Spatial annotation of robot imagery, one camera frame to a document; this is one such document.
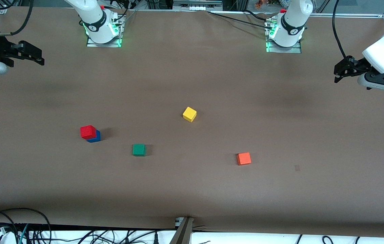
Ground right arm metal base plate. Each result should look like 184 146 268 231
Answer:
86 34 122 48

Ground black looped cable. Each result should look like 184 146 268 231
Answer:
0 207 52 244

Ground orange wooden block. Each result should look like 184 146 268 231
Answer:
237 152 252 166

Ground grey camera mount bar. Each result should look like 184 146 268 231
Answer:
170 217 194 244

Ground yellow wooden block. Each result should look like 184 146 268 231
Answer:
182 106 197 123

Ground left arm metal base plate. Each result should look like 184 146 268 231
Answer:
266 40 302 54

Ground red wooden block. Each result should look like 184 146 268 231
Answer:
80 125 97 140

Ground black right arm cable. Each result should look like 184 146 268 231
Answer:
0 0 35 37

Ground silver network switch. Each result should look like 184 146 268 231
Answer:
173 0 223 11

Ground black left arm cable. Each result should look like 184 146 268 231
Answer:
332 0 352 62

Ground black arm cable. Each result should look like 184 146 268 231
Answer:
0 0 35 37
332 0 352 62

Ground blue wooden block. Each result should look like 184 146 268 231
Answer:
86 130 101 143

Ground black cable across table edge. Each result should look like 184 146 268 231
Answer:
207 10 274 32

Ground teal cable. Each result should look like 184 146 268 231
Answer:
18 224 30 244

